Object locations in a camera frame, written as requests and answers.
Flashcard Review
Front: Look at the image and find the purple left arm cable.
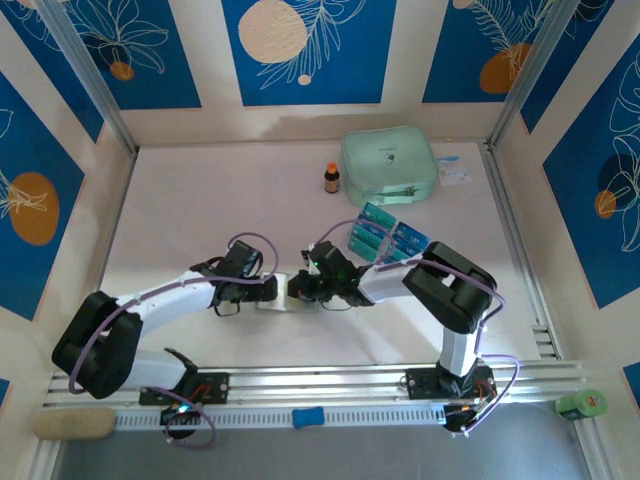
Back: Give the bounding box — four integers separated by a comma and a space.
68, 232, 280, 450

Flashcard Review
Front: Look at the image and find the white blue packet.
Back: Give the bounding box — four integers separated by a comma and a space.
435, 155, 473, 189

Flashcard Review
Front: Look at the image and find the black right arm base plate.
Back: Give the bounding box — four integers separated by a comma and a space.
405, 367, 497, 401

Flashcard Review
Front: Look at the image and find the beige foam block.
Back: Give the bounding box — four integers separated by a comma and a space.
33, 406, 117, 441

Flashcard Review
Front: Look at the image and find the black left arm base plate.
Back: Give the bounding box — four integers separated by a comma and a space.
138, 372, 231, 407

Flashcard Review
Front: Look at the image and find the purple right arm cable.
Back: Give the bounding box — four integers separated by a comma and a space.
312, 218, 524, 436

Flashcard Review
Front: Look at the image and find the aluminium table edge rail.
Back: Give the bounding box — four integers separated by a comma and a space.
480, 142, 560, 362

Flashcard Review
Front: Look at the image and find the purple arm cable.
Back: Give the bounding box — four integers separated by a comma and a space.
68, 232, 280, 450
312, 218, 524, 436

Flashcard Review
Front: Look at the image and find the mint green zip pouch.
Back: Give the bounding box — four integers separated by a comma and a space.
341, 124, 441, 209

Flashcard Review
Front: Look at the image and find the white slotted cable duct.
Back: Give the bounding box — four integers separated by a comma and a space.
114, 403, 447, 430

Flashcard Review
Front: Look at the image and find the green tape roll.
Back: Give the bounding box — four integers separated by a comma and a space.
555, 388, 609, 421

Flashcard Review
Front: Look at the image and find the small brown bottle orange cap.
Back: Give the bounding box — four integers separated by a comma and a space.
323, 162, 342, 195

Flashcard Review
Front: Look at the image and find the blue bone-shaped clip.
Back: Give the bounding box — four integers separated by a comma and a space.
292, 407, 326, 430

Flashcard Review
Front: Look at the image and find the aluminium frame post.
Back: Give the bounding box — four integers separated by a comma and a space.
37, 0, 140, 155
487, 0, 584, 151

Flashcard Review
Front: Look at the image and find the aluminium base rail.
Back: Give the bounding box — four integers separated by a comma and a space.
42, 360, 589, 407

